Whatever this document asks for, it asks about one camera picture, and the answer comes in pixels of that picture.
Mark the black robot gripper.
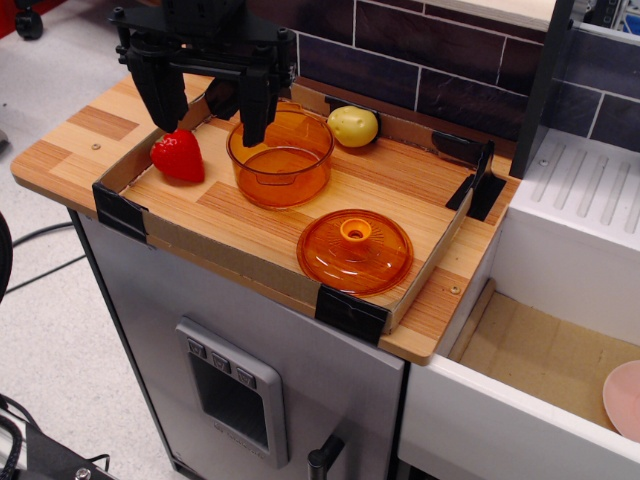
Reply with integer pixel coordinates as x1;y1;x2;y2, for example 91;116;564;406
109;1;295;147

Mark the orange transparent pot lid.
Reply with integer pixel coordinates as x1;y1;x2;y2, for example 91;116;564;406
296;209;414;297

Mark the orange transparent pot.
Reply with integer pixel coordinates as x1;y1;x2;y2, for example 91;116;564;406
226;102;335;209

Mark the red toy strawberry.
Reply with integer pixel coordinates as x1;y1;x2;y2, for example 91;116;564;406
150;129;205;183

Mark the yellow toy potato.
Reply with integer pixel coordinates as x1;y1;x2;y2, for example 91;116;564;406
327;105;379;148

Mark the black chair caster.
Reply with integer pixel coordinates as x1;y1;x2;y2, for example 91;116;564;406
14;0;44;41

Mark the cardboard fence with black tape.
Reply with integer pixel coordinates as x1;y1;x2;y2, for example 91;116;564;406
94;79;518;363

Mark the grey toy dishwasher cabinet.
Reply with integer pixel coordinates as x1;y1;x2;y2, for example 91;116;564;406
72;214;406;479

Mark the black equipment at corner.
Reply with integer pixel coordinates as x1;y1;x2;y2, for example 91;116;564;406
1;395;114;480

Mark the white toy sink unit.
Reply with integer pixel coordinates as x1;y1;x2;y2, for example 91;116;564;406
398;131;639;479

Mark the pink plate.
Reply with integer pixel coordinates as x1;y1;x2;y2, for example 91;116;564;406
602;360;639;442

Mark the black cable on floor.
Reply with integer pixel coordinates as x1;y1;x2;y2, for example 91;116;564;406
4;222;87;295

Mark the black dishwasher door handle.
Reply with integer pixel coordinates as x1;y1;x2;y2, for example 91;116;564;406
307;435;345;480

